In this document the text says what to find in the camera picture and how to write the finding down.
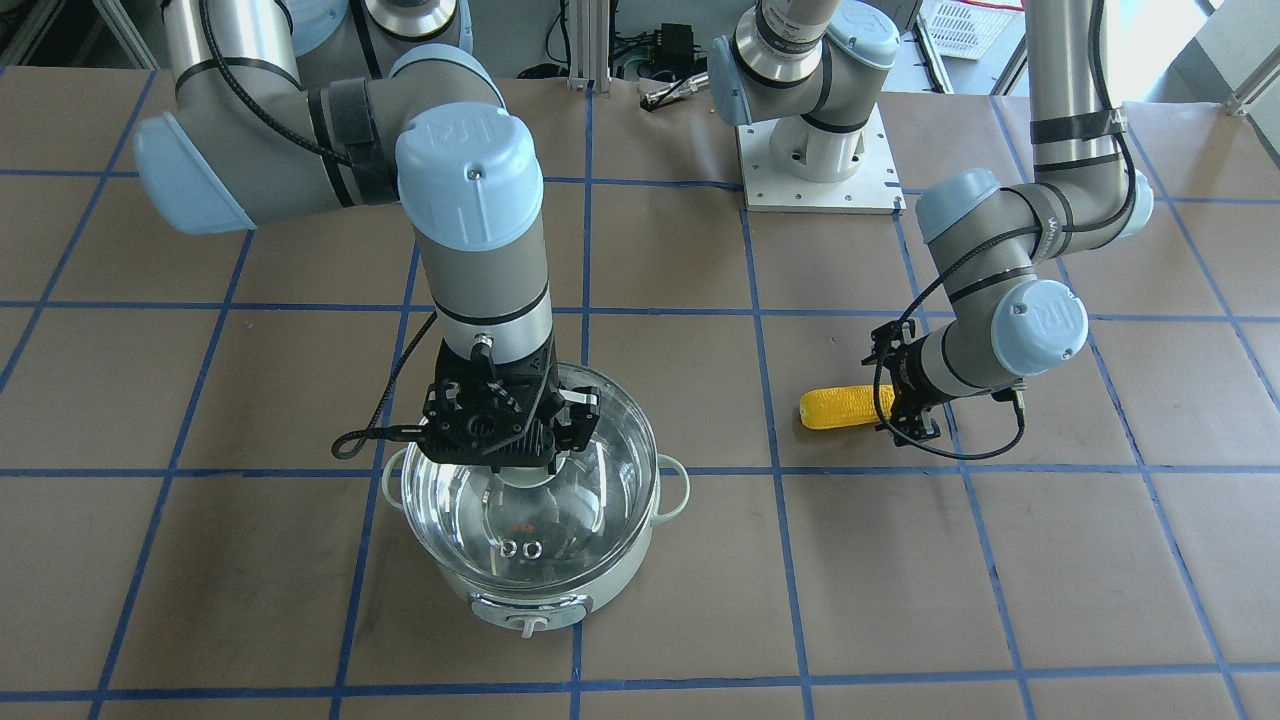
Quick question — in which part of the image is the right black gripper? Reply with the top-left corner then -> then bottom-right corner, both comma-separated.
415,338 -> 602,475

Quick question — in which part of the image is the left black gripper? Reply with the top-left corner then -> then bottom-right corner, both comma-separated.
861,320 -> 946,442

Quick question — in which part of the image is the yellow corn cob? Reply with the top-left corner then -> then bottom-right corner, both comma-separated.
797,384 -> 881,430

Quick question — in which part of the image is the glass pot lid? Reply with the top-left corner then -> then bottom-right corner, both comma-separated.
399,363 -> 658,593

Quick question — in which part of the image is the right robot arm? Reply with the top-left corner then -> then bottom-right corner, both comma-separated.
134,1 -> 600,487

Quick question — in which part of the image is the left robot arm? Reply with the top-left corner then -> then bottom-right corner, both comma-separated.
708,1 -> 1153,450

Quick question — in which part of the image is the pale green electric pot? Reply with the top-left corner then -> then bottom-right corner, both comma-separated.
383,365 -> 692,638

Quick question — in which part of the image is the black power adapter background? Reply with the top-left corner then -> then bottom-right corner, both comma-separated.
652,23 -> 695,67

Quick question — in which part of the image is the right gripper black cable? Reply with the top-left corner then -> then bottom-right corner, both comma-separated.
332,310 -> 442,461

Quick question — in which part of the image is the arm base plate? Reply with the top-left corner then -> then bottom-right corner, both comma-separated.
736,105 -> 905,214

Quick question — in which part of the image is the aluminium frame post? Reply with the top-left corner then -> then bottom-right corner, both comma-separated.
566,0 -> 612,94

